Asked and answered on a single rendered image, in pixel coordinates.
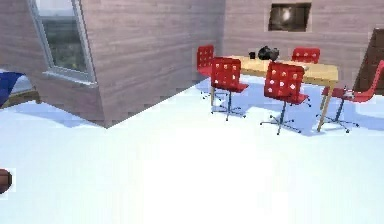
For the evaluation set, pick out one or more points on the small black mug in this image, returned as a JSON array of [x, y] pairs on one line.
[[252, 55]]

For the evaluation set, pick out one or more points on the red perforated swivel chair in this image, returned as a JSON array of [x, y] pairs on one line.
[[306, 55], [283, 81], [360, 93], [204, 61], [226, 75]]

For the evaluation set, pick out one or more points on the black lumpy object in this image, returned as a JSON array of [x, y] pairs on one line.
[[267, 53]]

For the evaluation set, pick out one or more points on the light wooden table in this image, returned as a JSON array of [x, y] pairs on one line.
[[318, 73]]

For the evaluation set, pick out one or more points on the grey framed window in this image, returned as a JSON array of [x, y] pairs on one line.
[[63, 43]]

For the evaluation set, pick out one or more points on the dark brown wooden cabinet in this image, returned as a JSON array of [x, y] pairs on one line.
[[370, 63]]

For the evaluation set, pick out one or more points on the brown round ball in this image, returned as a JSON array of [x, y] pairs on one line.
[[4, 181]]

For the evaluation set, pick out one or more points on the dark framed wall picture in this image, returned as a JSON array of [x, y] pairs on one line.
[[289, 17]]

